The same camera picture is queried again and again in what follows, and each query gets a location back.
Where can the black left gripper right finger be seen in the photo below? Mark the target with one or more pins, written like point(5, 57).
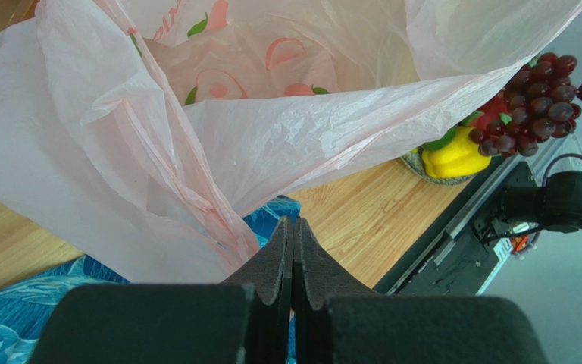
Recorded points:
point(340, 320)

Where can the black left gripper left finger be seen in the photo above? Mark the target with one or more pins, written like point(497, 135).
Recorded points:
point(243, 319)

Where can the dark red fake grapes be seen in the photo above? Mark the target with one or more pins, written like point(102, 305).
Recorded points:
point(542, 102)

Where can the yellow fake bell pepper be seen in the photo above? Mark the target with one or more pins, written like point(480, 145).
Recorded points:
point(462, 153)

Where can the pink translucent plastic bag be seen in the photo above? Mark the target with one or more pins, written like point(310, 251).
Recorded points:
point(143, 132)

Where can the green orange fake mango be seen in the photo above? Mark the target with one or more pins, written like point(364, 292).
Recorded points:
point(440, 143)

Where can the speckled grey ceramic plate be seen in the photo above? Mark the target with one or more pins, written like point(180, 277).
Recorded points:
point(434, 173)

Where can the blue leaf-pattern cloth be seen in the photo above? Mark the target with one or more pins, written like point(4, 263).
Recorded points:
point(26, 307)

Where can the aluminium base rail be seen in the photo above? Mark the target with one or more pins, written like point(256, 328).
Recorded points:
point(542, 274)

